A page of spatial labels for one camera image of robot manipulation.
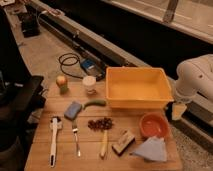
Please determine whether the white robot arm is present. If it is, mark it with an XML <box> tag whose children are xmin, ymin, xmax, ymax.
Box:
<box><xmin>172</xmin><ymin>54</ymin><xmax>213</xmax><ymax>120</ymax></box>

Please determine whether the red bowl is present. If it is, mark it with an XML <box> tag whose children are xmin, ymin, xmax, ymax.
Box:
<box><xmin>139</xmin><ymin>113</ymin><xmax>169</xmax><ymax>138</ymax></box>

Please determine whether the blue folded cloth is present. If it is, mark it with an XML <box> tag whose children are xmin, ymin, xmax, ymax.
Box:
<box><xmin>131</xmin><ymin>136</ymin><xmax>167</xmax><ymax>162</ymax></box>

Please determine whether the yellow plastic bin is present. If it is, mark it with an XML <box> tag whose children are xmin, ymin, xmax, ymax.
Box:
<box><xmin>106</xmin><ymin>67</ymin><xmax>173</xmax><ymax>109</ymax></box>

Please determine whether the wooden block eraser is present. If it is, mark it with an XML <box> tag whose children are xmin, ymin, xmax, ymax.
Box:
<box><xmin>112</xmin><ymin>131</ymin><xmax>135</xmax><ymax>156</ymax></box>

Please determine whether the bunch of dark grapes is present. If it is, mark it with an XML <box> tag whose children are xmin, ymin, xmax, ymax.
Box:
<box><xmin>88</xmin><ymin>117</ymin><xmax>113</xmax><ymax>131</ymax></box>

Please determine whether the green chili pepper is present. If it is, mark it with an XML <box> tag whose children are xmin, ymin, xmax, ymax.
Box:
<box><xmin>83</xmin><ymin>99</ymin><xmax>106</xmax><ymax>109</ymax></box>

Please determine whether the white cup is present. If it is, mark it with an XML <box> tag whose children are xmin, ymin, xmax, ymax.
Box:
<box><xmin>82</xmin><ymin>76</ymin><xmax>96</xmax><ymax>94</ymax></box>

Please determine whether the blue power box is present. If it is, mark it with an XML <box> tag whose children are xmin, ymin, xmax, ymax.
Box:
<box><xmin>80</xmin><ymin>59</ymin><xmax>105</xmax><ymax>81</ymax></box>

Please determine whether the blue sponge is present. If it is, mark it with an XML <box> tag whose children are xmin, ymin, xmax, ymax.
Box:
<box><xmin>64</xmin><ymin>101</ymin><xmax>82</xmax><ymax>120</ymax></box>

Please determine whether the metal fork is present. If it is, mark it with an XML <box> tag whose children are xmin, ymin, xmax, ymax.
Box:
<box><xmin>72</xmin><ymin>121</ymin><xmax>81</xmax><ymax>157</ymax></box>

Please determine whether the apple on green cup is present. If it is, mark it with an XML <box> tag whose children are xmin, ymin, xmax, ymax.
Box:
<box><xmin>56</xmin><ymin>75</ymin><xmax>68</xmax><ymax>94</ymax></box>

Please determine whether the black box on floor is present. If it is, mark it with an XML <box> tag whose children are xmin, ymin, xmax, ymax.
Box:
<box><xmin>21</xmin><ymin>13</ymin><xmax>40</xmax><ymax>38</ymax></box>

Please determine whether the yellow handled knife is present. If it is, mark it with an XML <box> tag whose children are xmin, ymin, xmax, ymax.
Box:
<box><xmin>100</xmin><ymin>130</ymin><xmax>108</xmax><ymax>159</ymax></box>

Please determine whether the black coiled cable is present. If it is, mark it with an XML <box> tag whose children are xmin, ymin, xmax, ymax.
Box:
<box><xmin>58</xmin><ymin>52</ymin><xmax>84</xmax><ymax>80</ymax></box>

